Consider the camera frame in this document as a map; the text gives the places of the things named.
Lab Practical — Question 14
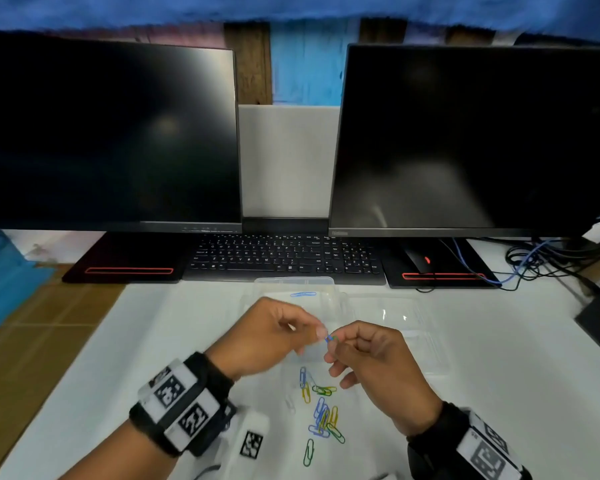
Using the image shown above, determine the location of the person's right hand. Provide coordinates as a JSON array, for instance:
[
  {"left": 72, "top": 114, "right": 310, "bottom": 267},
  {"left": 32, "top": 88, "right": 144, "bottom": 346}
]
[{"left": 323, "top": 321, "right": 444, "bottom": 438}]

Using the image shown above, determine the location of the blue cable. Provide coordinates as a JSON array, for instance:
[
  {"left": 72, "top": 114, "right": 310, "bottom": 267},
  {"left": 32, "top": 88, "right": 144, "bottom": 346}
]
[{"left": 452, "top": 213, "right": 600, "bottom": 288}]

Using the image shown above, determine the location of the black mouse with red wheel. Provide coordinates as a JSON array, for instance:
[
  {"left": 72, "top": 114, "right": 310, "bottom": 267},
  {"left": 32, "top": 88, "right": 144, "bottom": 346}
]
[{"left": 403, "top": 244, "right": 434, "bottom": 273}]

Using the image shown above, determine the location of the blue plastic bin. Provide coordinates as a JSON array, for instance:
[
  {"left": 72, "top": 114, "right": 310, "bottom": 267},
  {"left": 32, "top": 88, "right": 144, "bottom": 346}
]
[{"left": 0, "top": 229, "right": 52, "bottom": 344}]

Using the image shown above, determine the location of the person's left forearm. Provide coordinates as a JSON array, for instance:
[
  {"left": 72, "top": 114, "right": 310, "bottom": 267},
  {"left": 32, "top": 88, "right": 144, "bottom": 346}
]
[{"left": 55, "top": 419, "right": 183, "bottom": 480}]

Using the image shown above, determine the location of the clear plastic lid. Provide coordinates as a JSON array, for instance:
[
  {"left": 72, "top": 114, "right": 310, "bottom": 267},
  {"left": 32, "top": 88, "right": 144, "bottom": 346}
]
[{"left": 344, "top": 294, "right": 454, "bottom": 378}]

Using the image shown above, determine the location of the pile of coloured paper clips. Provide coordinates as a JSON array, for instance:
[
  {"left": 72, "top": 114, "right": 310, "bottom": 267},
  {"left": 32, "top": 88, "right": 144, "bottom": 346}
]
[{"left": 284, "top": 365, "right": 347, "bottom": 468}]

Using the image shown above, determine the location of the blue cloth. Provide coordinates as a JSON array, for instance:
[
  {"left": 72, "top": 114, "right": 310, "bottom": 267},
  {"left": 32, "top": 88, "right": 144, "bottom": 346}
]
[{"left": 0, "top": 0, "right": 600, "bottom": 44}]

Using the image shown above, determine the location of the black monitor base red stripe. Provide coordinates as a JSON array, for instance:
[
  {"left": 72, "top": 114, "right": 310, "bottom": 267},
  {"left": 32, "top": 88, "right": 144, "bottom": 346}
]
[
  {"left": 380, "top": 238, "right": 502, "bottom": 290},
  {"left": 61, "top": 232, "right": 201, "bottom": 284}
]

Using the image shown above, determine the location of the white partition panel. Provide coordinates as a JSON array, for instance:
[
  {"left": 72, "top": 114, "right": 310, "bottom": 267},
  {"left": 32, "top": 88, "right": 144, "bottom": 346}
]
[{"left": 237, "top": 104, "right": 341, "bottom": 219}]

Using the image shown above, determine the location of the black computer monitor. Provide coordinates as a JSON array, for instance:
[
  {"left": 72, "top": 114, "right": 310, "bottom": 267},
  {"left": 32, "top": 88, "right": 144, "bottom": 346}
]
[
  {"left": 328, "top": 43, "right": 600, "bottom": 239},
  {"left": 0, "top": 31, "right": 244, "bottom": 234}
]

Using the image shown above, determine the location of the black keyboard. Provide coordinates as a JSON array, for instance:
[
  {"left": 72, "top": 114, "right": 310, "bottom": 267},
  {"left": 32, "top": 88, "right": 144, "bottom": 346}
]
[{"left": 182, "top": 233, "right": 387, "bottom": 286}]

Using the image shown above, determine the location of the black wristband with marker plates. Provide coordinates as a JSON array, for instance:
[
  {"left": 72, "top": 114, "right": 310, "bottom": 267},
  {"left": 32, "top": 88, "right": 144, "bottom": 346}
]
[
  {"left": 406, "top": 402, "right": 534, "bottom": 480},
  {"left": 128, "top": 351, "right": 271, "bottom": 463}
]

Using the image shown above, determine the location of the bundle of black cables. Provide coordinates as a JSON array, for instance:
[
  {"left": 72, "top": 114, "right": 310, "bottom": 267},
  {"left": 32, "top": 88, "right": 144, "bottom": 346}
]
[{"left": 504, "top": 237, "right": 600, "bottom": 296}]

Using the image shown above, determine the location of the brown wooden post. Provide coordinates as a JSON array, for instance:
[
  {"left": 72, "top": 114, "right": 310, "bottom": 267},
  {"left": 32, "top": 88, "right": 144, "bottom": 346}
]
[
  {"left": 223, "top": 22, "right": 273, "bottom": 106},
  {"left": 358, "top": 18, "right": 409, "bottom": 45}
]

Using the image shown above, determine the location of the person's left hand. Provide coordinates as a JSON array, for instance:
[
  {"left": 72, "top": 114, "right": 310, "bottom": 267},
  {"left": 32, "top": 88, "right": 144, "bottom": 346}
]
[{"left": 204, "top": 297, "right": 329, "bottom": 383}]

